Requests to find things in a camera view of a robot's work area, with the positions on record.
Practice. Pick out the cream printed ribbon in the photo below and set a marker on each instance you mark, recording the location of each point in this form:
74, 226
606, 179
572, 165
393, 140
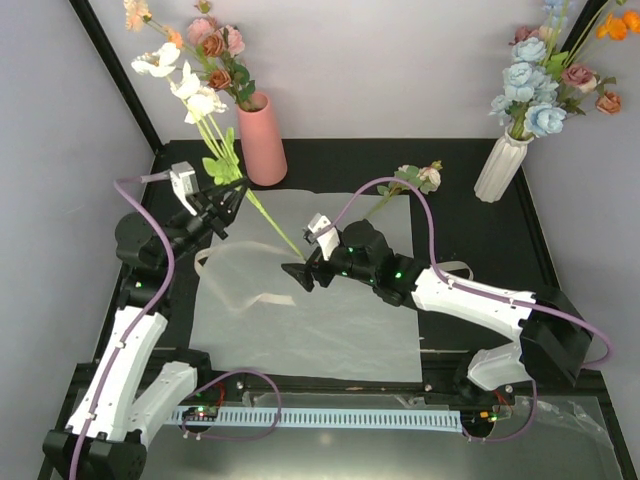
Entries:
244, 280

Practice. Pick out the black aluminium rail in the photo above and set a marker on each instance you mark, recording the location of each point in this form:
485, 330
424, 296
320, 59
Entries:
301, 384

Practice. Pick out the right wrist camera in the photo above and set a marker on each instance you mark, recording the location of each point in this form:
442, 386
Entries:
321, 231

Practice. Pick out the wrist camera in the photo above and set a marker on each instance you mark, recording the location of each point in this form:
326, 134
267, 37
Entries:
184, 184
321, 231

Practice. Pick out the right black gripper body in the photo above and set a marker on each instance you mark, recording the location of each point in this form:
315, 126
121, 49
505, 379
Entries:
318, 267

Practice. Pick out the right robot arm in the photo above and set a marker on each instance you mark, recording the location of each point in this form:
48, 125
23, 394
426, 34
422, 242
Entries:
545, 341

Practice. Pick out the left black frame post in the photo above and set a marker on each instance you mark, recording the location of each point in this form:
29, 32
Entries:
99, 39

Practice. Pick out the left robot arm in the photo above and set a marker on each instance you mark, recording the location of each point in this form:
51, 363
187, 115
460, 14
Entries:
109, 434

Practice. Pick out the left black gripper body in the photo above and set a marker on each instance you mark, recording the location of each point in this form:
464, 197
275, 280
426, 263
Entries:
208, 217

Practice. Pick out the cream rosebud flower stem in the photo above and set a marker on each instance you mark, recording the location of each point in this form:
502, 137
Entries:
426, 179

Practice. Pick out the blue and pink flower arrangement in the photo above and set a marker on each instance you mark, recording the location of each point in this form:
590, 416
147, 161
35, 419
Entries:
545, 85

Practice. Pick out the pink peony flower stem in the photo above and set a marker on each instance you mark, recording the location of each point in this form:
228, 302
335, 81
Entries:
206, 25

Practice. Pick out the rust orange rose stem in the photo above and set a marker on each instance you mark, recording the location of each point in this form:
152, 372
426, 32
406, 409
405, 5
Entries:
219, 52

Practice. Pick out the left circuit board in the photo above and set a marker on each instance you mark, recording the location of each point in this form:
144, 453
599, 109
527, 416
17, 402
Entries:
194, 414

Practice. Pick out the right black frame post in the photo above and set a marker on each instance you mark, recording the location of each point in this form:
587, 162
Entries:
590, 12

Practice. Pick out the pink cylindrical vase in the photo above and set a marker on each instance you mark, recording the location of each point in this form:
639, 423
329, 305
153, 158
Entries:
261, 142

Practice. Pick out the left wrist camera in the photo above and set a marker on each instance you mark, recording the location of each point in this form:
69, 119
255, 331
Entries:
184, 184

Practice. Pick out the circuit board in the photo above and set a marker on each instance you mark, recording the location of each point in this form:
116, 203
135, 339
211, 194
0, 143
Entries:
485, 416
194, 414

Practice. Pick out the white slotted cable duct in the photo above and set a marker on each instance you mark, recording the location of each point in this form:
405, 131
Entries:
318, 418

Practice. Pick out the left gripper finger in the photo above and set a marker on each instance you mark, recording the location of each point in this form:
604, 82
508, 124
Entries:
227, 202
205, 198

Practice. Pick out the orange poppy flower stem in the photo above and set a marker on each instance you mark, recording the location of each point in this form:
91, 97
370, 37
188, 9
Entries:
138, 15

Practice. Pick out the right circuit board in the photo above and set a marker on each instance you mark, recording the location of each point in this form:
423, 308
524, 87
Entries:
485, 416

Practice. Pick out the white flower bouquet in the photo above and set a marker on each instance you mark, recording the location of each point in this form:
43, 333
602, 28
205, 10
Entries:
371, 347

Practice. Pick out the white ribbed vase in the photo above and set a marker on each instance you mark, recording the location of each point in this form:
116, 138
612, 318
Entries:
501, 167

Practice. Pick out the black frame post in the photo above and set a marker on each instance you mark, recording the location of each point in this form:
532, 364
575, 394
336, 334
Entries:
99, 39
590, 12

